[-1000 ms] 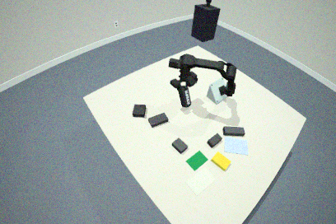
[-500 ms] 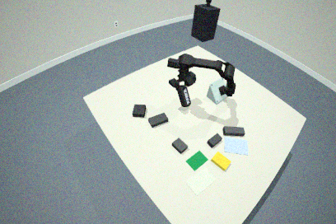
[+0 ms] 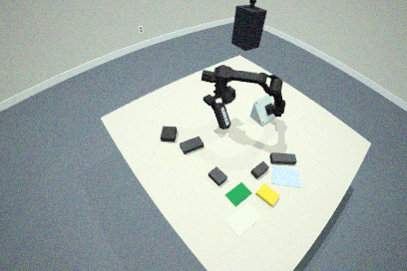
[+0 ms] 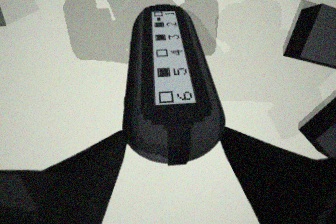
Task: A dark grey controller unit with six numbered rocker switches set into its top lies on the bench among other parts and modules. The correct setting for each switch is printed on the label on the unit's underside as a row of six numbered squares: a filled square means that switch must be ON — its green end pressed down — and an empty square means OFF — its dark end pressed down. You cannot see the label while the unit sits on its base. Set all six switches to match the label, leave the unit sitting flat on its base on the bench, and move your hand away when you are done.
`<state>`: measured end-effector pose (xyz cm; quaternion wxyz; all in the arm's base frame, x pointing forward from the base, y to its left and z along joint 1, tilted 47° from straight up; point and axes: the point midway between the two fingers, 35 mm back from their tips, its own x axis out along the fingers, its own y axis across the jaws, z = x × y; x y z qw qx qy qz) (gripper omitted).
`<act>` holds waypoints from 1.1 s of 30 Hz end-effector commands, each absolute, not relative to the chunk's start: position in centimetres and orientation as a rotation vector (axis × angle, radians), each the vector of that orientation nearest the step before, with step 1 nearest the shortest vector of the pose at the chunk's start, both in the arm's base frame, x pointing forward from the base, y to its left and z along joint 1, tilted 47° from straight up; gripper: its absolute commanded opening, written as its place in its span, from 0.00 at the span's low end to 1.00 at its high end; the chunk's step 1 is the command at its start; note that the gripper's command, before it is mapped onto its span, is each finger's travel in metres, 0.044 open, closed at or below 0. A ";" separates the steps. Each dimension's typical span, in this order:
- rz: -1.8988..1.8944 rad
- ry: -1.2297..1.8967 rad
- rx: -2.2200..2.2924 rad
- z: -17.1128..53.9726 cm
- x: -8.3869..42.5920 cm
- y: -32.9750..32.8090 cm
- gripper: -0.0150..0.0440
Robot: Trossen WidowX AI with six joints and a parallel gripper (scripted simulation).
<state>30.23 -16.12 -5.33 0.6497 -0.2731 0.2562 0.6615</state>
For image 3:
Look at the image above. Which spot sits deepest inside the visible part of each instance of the green flat rectangular block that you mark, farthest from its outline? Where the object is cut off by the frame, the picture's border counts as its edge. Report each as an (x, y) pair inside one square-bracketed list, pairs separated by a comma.
[(238, 194)]

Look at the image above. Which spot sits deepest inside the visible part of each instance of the yellow rectangular block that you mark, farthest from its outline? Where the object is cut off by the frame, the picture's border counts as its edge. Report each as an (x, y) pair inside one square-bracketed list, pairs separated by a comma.
[(267, 194)]

